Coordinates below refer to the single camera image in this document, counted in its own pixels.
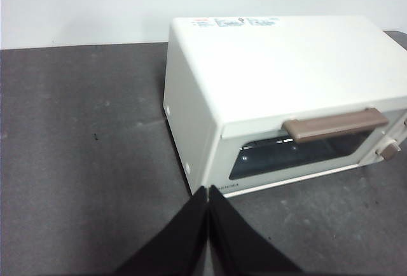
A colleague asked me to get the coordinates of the white Toshiba toaster oven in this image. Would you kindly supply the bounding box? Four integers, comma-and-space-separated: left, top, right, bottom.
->
163, 15, 407, 198

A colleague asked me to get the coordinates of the glass oven door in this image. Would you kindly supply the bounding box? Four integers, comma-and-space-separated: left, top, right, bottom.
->
219, 107, 390, 198

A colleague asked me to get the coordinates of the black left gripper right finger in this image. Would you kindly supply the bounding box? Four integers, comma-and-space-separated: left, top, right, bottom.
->
209, 186, 303, 276

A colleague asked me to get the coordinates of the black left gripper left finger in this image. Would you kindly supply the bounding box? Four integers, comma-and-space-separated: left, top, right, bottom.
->
114, 186, 208, 276

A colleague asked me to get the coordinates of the printed label sticker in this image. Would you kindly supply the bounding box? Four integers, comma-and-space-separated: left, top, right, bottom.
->
190, 17, 278, 29

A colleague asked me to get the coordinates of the beige oven knob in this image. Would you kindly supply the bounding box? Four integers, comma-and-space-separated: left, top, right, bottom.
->
376, 141, 402, 162

